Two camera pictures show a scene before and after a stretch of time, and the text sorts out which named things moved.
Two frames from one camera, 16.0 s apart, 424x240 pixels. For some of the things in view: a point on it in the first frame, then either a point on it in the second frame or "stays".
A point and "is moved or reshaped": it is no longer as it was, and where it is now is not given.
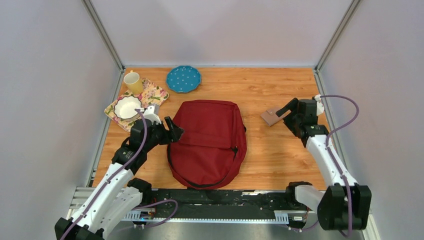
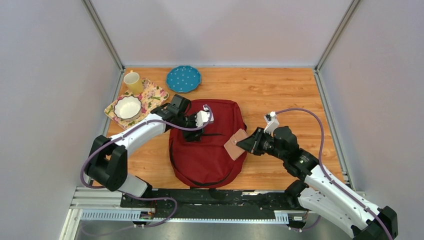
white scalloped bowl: x=124 y=108 stays
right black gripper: x=291 y=105 -> x=251 y=144
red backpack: x=211 y=151 stays
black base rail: x=217 y=205 stays
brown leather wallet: x=271 y=118 is moved or reshaped
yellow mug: x=133 y=83 stays
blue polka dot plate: x=183 y=78 stays
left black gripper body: x=159 y=135 -> x=190 y=135
